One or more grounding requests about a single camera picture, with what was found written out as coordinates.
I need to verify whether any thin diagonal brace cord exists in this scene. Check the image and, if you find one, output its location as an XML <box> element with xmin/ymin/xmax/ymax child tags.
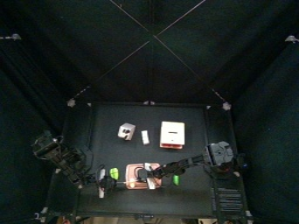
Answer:
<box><xmin>70</xmin><ymin>0</ymin><xmax>208</xmax><ymax>100</ymax></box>
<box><xmin>108</xmin><ymin>0</ymin><xmax>231</xmax><ymax>103</ymax></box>

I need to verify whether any pink cutting board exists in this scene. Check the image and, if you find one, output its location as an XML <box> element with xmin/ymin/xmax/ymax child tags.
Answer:
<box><xmin>124</xmin><ymin>163</ymin><xmax>164</xmax><ymax>191</ymax></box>

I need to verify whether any grey box with holes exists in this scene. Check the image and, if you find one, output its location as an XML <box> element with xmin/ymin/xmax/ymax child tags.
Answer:
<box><xmin>116</xmin><ymin>122</ymin><xmax>136</xmax><ymax>142</ymax></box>

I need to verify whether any small white block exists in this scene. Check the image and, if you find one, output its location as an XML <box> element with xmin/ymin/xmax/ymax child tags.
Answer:
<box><xmin>140</xmin><ymin>129</ymin><xmax>152</xmax><ymax>146</ymax></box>

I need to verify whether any white printed label sticker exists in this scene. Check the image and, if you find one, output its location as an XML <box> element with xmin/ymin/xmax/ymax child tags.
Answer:
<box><xmin>217</xmin><ymin>187</ymin><xmax>245</xmax><ymax>213</ymax></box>

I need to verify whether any white box with red base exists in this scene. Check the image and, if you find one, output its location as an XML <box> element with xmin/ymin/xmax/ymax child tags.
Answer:
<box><xmin>159</xmin><ymin>121</ymin><xmax>187</xmax><ymax>150</ymax></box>

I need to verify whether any lime green toy vegetable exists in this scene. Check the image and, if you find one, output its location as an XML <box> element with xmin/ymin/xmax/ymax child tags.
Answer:
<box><xmin>108</xmin><ymin>167</ymin><xmax>120</xmax><ymax>181</ymax></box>

